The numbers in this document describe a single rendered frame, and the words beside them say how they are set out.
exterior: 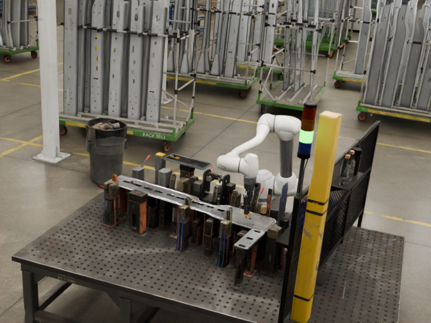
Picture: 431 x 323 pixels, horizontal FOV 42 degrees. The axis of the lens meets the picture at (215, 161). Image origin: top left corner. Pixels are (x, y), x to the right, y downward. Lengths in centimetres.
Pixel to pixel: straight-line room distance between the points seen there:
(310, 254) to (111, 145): 388
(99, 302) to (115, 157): 243
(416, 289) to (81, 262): 307
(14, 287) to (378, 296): 294
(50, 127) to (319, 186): 504
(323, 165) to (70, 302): 260
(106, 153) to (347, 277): 362
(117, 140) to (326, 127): 404
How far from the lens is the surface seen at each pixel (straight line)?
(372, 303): 391
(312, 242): 330
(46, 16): 732
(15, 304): 493
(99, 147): 677
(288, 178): 457
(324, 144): 307
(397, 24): 1055
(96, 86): 862
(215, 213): 406
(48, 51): 738
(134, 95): 841
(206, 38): 1178
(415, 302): 541
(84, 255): 413
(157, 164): 468
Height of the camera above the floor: 279
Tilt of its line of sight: 21 degrees down
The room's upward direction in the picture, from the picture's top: 4 degrees clockwise
